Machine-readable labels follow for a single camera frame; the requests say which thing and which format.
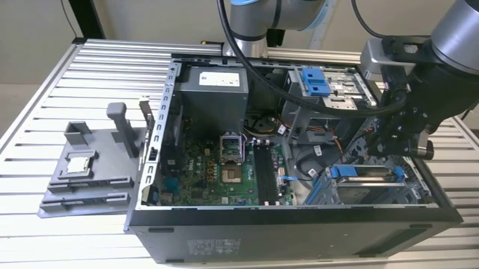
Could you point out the dark RAM stick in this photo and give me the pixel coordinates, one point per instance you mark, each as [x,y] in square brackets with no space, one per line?
[76,185]
[80,201]

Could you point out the grey parts rack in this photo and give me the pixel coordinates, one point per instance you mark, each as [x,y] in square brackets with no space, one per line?
[108,162]

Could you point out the black bar yellow tip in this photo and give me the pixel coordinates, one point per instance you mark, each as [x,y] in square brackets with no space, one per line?
[210,42]

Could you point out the green motherboard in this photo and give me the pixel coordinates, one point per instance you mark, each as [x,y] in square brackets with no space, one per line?
[195,190]

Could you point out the blue drive latch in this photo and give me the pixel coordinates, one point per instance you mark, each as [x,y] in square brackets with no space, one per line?
[314,81]

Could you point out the CPU socket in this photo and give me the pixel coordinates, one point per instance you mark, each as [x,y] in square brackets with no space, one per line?
[232,175]

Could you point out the black RAM slot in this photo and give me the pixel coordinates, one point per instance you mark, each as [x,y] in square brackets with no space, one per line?
[271,179]
[262,173]

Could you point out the hard disk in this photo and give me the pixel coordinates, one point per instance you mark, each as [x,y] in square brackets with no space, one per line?
[346,171]

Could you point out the black case fan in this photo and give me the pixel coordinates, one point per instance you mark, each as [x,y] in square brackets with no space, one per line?
[173,140]

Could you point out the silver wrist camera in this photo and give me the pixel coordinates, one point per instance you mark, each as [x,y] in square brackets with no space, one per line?
[374,56]

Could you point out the metal disk bay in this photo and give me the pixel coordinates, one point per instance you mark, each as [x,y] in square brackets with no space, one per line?
[392,193]

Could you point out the silver CPU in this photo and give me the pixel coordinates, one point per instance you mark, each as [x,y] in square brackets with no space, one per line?
[79,165]

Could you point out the metal drive cage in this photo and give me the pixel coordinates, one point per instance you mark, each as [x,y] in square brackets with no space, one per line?
[295,119]

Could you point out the graphics card with metal bracket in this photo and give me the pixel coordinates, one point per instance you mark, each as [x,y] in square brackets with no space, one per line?
[147,117]

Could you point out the black open PC case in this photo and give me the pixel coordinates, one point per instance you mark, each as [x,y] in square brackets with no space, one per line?
[262,238]

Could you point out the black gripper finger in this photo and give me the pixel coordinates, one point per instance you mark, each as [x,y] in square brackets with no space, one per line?
[388,137]
[419,145]

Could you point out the grey power supply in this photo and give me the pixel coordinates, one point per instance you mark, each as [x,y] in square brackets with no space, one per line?
[214,109]

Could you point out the black background post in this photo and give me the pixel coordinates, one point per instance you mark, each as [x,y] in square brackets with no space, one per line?
[88,19]

